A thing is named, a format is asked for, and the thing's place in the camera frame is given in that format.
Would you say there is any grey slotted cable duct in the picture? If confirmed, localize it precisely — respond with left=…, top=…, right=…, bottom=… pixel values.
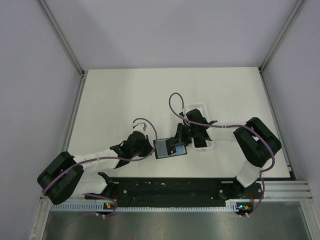
left=50, top=199, right=253, bottom=213

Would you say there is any white plastic basket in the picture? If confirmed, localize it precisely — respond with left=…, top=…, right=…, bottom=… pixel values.
left=186, top=102, right=214, bottom=150

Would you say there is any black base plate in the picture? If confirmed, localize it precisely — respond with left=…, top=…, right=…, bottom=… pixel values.
left=100, top=177, right=263, bottom=208

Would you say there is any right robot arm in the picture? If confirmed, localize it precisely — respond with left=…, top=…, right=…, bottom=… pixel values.
left=171, top=108, right=282, bottom=198

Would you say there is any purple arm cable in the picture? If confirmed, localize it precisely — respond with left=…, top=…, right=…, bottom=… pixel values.
left=168, top=92, right=277, bottom=217
left=42, top=117, right=158, bottom=217

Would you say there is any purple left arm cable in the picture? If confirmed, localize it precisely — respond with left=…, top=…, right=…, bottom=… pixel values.
left=42, top=117, right=158, bottom=217

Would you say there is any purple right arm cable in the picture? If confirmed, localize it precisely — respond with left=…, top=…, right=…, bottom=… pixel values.
left=168, top=92, right=277, bottom=217

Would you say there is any black leather card holder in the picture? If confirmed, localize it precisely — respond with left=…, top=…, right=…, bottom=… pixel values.
left=153, top=137, right=187, bottom=159

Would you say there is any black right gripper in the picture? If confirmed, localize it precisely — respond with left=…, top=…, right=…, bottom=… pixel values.
left=171, top=122, right=199, bottom=147

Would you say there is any aluminium frame rail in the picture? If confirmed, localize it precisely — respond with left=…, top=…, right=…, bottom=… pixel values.
left=263, top=181, right=313, bottom=202

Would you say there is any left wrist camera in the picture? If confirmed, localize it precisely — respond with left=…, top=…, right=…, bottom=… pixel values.
left=132, top=122, right=147, bottom=133

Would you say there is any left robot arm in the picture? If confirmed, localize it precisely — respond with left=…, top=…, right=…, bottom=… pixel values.
left=37, top=131, right=155, bottom=205

